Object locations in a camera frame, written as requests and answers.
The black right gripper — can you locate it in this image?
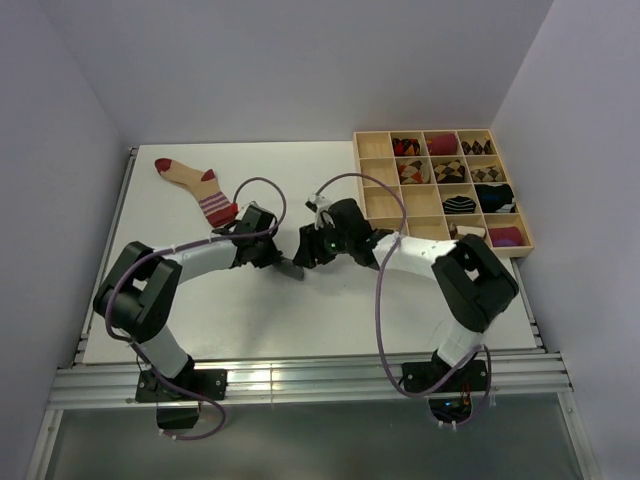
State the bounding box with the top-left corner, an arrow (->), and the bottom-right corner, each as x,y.
293,218 -> 353,269

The tan sock with purple stripes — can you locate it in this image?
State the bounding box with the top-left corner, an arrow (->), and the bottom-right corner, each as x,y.
154,158 -> 239,228

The tan orange argyle sock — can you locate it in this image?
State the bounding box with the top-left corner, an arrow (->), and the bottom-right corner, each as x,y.
396,158 -> 431,185

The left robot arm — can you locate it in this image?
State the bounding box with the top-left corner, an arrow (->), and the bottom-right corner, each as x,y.
93,203 -> 283,399

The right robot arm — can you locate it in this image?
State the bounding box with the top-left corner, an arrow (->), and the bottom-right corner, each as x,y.
293,195 -> 519,390

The red orange argyle rolled sock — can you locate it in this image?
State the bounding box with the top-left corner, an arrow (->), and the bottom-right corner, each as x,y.
391,137 -> 421,156

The beige rolled sock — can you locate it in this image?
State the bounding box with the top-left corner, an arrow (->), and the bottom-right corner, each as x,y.
449,223 -> 487,240

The black white striped rolled sock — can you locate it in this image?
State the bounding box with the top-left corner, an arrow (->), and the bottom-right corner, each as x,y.
442,195 -> 477,215

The wooden compartment tray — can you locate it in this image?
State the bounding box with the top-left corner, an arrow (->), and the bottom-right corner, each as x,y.
353,129 -> 534,258

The brown tan argyle rolled sock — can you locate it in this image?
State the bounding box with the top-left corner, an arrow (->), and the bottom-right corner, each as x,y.
433,160 -> 466,184

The crimson rolled sock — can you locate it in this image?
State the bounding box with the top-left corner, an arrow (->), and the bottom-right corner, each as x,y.
426,132 -> 458,156

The black blue rolled sock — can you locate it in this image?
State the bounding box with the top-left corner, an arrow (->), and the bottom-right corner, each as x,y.
475,184 -> 516,214

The grey brown argyle rolled sock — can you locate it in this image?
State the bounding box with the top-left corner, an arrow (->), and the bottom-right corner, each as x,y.
470,166 -> 505,183

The brown white argyle rolled sock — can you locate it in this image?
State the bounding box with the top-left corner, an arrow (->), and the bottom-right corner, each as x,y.
461,138 -> 494,156

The magenta purple rolled sock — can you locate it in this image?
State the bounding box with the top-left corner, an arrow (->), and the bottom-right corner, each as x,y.
489,226 -> 524,248

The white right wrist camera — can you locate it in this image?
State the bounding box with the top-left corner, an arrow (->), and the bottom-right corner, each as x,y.
305,194 -> 332,229

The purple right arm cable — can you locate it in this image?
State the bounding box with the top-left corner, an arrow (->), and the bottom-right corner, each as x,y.
314,173 -> 496,429

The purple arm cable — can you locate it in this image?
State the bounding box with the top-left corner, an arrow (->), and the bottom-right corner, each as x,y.
103,176 -> 287,442
314,173 -> 496,429

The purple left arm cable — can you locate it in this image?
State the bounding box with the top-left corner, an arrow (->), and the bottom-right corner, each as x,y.
103,176 -> 287,442

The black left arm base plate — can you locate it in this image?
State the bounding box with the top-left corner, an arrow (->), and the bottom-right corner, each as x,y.
134,369 -> 228,440

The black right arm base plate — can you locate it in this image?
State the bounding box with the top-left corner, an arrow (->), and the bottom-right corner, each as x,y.
399,359 -> 491,427

